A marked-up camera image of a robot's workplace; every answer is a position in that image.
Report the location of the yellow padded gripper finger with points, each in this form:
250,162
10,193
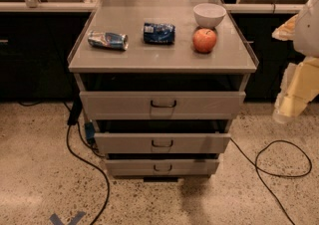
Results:
286,31
299,87

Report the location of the grey top drawer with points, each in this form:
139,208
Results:
161,105

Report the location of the grey drawer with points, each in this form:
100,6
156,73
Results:
162,142
161,105
166,167

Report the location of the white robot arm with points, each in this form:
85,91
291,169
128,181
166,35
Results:
306,38

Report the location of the grey drawer cabinet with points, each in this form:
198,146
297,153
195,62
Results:
145,67

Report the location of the grey middle drawer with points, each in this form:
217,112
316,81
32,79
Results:
162,142

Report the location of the grey bottom drawer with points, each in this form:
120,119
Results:
166,167

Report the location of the white bowl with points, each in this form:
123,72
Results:
208,15

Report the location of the red apple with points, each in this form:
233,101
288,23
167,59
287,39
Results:
204,40

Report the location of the crushed silver blue can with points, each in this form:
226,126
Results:
107,40

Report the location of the small blue plug box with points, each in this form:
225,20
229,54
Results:
89,132

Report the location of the black power adapter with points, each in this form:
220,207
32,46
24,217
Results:
75,112

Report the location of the blue tape floor mark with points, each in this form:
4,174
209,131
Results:
55,219

